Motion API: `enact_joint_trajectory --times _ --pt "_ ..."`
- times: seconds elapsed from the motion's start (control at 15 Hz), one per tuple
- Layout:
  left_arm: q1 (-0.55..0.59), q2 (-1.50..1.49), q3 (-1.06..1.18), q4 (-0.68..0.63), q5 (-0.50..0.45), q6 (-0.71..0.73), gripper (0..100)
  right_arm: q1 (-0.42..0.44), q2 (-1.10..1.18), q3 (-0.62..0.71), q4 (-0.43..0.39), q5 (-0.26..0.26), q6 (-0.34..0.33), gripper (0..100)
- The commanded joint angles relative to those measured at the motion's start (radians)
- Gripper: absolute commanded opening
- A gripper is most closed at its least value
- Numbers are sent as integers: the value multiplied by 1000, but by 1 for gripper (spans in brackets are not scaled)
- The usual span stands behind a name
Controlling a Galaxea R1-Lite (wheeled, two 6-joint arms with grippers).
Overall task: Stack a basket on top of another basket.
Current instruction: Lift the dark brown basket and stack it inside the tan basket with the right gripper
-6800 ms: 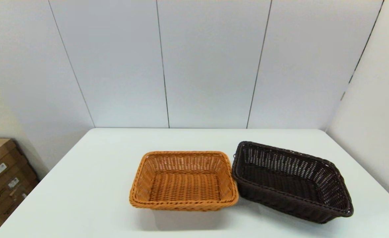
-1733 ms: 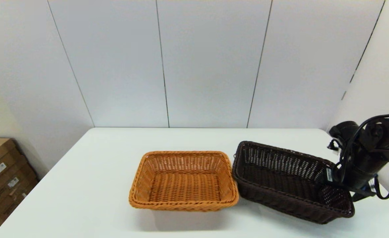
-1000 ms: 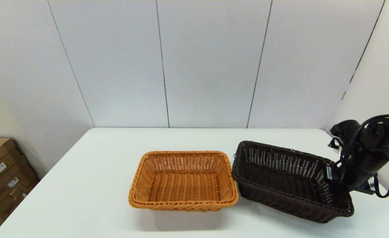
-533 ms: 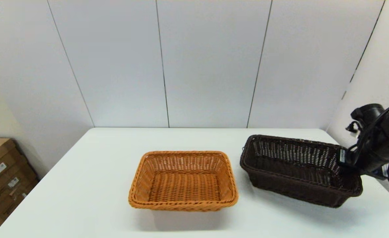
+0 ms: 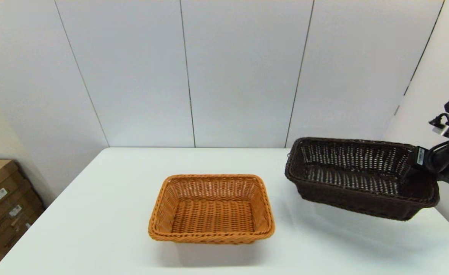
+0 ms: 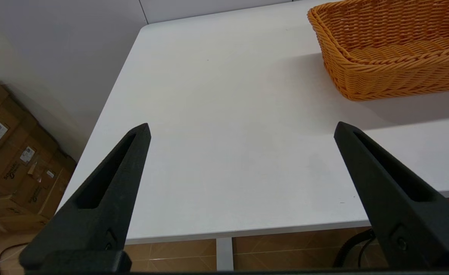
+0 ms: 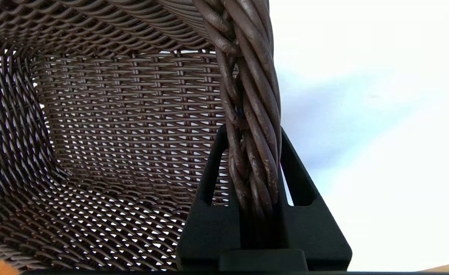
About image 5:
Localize dark brown wicker basket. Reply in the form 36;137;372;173
284;137;440;222

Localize orange wicker basket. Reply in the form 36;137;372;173
148;174;276;245

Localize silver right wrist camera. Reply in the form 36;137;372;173
429;121;449;138

